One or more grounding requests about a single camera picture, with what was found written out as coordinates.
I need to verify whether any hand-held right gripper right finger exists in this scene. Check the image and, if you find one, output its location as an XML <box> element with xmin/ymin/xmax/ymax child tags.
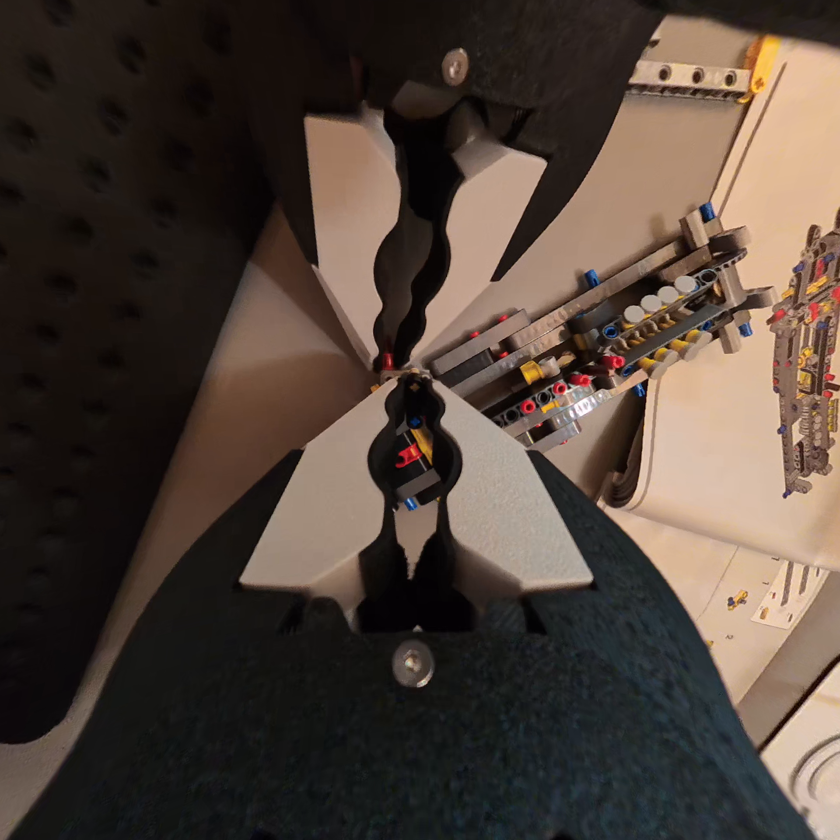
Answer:
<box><xmin>427</xmin><ymin>379</ymin><xmax>595</xmax><ymax>609</ymax></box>

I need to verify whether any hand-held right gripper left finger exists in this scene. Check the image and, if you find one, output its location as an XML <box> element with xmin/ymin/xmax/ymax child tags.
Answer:
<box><xmin>239</xmin><ymin>379</ymin><xmax>403</xmax><ymax>616</ymax></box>

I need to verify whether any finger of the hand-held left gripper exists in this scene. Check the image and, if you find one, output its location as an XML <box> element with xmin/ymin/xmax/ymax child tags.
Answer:
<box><xmin>407</xmin><ymin>105</ymin><xmax>551</xmax><ymax>368</ymax></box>
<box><xmin>303</xmin><ymin>107</ymin><xmax>411</xmax><ymax>371</ymax></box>

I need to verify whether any lego chassis assembly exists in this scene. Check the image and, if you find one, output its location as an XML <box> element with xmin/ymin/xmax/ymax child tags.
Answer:
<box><xmin>371</xmin><ymin>203</ymin><xmax>778</xmax><ymax>519</ymax></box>

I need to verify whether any lego instruction booklet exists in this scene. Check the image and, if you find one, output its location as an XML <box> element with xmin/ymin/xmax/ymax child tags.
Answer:
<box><xmin>597</xmin><ymin>59</ymin><xmax>840</xmax><ymax>749</ymax></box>

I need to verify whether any black perforated panel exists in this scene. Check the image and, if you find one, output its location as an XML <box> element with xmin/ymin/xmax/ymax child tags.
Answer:
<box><xmin>0</xmin><ymin>0</ymin><xmax>316</xmax><ymax>746</ymax></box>

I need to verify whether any white folding stand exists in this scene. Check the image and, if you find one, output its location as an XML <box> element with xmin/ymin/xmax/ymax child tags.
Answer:
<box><xmin>761</xmin><ymin>689</ymin><xmax>840</xmax><ymax>840</ymax></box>

